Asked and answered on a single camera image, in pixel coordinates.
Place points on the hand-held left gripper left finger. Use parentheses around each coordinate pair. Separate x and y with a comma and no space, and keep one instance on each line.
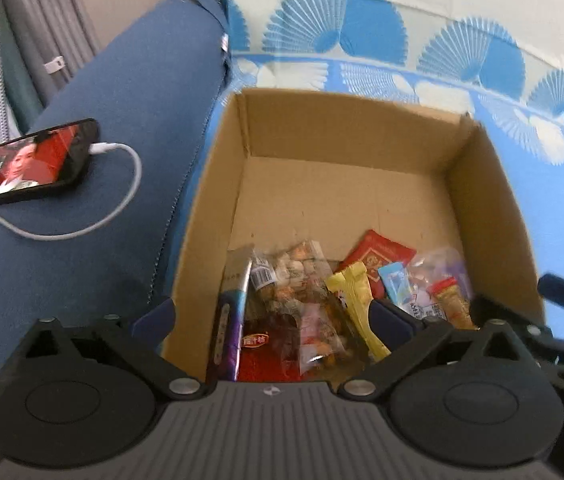
(154,320)

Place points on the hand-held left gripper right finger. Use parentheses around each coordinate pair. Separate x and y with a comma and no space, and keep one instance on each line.
(387,325)

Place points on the yellow snack packet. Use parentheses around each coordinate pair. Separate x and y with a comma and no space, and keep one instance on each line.
(357,305)

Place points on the light blue snack packet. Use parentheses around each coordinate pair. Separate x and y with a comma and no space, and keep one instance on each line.
(399,285)

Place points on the red gold snack bar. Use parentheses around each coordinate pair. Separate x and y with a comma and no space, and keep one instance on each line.
(454,305)

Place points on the clear pink-label snack packet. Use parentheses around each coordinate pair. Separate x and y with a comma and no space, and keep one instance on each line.
(319,335)

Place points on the red square packet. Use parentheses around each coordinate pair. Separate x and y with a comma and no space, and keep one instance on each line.
(377,255)

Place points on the dark purple snack packet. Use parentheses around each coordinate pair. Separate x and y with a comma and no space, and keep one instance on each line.
(232,320)

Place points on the clear colourful candy bag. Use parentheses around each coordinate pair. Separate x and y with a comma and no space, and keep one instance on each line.
(437,262)

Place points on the clear nut packet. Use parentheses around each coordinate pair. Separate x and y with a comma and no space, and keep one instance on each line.
(292,275)

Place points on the red snack bag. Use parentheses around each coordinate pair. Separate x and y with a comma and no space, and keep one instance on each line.
(267,355)

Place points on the brown cardboard box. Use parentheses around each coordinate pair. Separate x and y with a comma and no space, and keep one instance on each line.
(342,190)

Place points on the denim blue pillow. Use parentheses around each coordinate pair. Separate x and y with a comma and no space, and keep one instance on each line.
(111,135)

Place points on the black smartphone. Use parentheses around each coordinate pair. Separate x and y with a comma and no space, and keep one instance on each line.
(36,160)

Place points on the white curtain clip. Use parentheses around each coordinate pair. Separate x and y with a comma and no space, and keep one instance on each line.
(54,65)

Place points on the teal curtain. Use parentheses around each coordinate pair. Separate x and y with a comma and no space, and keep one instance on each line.
(19,75)

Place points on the grey curtain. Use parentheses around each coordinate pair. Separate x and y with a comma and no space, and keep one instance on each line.
(41,10)

